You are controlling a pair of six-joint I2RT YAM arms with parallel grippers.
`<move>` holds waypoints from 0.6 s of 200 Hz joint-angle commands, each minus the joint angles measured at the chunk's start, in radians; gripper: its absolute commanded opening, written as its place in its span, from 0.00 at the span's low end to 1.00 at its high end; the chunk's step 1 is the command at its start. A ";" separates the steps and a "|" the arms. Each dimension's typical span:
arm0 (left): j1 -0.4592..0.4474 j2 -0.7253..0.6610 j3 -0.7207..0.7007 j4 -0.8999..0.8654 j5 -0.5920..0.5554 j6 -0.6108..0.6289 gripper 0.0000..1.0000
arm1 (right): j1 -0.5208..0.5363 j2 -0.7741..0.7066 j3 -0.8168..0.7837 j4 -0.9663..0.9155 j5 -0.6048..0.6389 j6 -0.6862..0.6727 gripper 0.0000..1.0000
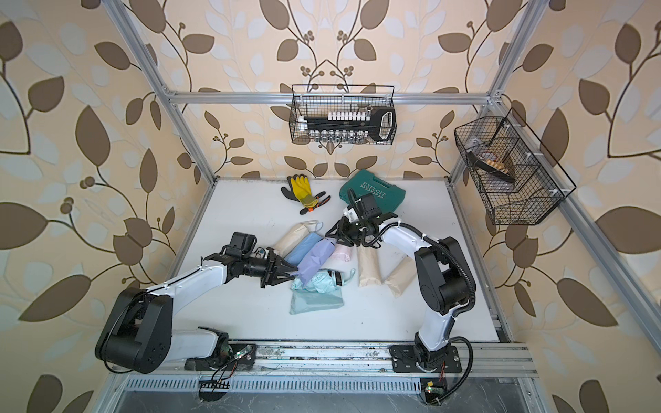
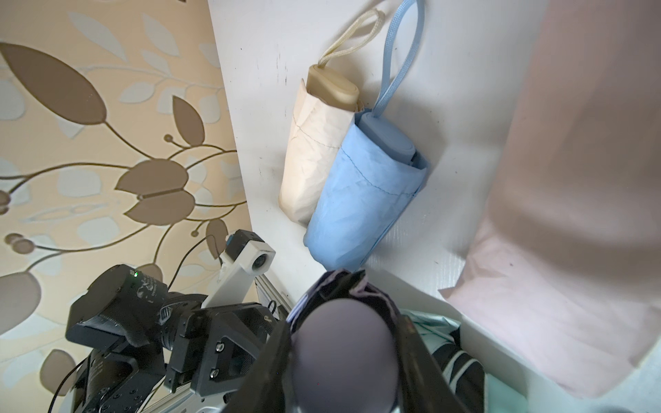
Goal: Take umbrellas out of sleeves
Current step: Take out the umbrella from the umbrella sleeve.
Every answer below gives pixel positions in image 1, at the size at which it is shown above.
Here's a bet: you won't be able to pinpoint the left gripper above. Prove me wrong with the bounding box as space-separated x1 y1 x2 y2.
240 250 298 288

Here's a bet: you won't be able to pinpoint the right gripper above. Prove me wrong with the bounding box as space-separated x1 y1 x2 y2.
327 216 368 246

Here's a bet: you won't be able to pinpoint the purple umbrella sleeve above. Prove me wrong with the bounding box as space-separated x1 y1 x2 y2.
297 239 336 286

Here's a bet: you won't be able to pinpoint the beige sleeved umbrella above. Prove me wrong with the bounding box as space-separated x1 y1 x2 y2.
272 220 324 257

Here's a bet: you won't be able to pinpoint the mint green umbrella sleeve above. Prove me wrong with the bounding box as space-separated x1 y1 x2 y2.
289 290 344 315

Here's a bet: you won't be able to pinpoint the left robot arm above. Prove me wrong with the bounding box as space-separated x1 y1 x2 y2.
95 232 297 374

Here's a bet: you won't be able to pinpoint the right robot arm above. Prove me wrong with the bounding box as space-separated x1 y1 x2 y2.
326 189 476 354

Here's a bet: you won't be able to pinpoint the pink sleeved umbrella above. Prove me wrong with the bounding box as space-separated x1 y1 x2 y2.
330 244 353 263

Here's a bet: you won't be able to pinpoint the blue sleeved umbrella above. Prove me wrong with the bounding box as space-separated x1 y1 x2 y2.
285 232 323 266

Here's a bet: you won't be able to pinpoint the cream sleeved umbrella middle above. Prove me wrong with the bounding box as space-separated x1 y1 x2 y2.
357 247 382 287

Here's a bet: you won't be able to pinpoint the cream sleeved umbrella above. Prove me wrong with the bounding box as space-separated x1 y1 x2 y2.
385 256 417 298
357 247 382 287

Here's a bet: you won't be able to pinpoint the orange black pliers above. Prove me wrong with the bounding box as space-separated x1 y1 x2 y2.
300 191 331 215

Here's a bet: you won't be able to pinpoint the green plastic tool case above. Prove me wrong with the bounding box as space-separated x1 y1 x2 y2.
339 170 406 213

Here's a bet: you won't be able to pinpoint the yellow black work glove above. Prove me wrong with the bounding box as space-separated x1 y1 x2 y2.
281 175 317 208

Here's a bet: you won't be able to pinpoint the cream sleeved umbrella right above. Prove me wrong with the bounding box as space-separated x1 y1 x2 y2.
385 256 417 298

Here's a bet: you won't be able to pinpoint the black socket set holder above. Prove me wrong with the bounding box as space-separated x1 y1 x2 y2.
295 106 397 143

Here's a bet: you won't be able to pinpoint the tool in right basket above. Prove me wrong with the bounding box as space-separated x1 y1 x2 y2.
467 151 516 183

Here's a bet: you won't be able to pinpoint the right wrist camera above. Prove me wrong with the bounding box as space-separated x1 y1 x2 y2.
344 205 359 223

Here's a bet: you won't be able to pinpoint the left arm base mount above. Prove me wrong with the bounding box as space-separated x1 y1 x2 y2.
184 342 258 372

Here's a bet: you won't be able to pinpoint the back wire basket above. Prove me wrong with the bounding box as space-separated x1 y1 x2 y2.
288 83 397 146

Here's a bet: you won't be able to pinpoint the wire basket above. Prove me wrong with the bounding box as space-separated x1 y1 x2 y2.
288 83 397 146
454 108 577 225

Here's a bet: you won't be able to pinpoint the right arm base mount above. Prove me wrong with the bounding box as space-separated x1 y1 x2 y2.
388 344 463 373

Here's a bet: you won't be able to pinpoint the right wire basket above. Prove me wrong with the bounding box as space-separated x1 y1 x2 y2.
454 108 577 225

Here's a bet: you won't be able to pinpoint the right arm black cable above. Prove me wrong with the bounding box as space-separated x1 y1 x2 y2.
360 221 477 404

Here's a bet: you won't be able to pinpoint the aluminium front rail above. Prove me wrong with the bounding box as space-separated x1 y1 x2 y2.
109 339 539 378

